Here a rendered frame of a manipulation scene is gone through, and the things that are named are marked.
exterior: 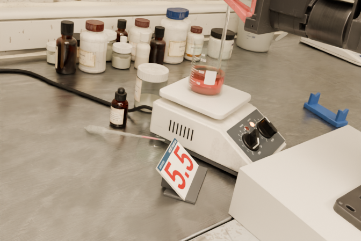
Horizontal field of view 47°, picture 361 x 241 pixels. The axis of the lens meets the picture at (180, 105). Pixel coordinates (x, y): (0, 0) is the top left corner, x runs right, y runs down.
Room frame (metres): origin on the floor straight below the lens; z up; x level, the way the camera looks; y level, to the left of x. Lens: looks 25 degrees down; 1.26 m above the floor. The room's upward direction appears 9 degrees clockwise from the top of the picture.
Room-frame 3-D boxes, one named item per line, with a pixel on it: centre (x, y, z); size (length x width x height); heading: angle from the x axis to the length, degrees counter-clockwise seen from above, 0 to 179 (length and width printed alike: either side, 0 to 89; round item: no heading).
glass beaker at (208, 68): (0.65, -0.03, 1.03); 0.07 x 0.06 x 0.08; 49
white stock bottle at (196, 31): (1.07, -0.01, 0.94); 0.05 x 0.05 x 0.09
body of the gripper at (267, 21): (0.58, -0.13, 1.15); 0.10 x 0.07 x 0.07; 140
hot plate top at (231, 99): (0.64, -0.04, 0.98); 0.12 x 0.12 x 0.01; 61
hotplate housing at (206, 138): (0.63, -0.06, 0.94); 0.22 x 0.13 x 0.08; 61
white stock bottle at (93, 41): (0.88, 0.21, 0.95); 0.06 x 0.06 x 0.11
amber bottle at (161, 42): (0.97, 0.08, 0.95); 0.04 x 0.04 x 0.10
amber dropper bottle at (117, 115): (0.65, 0.10, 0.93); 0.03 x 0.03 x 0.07
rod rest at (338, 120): (0.83, -0.31, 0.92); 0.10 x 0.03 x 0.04; 32
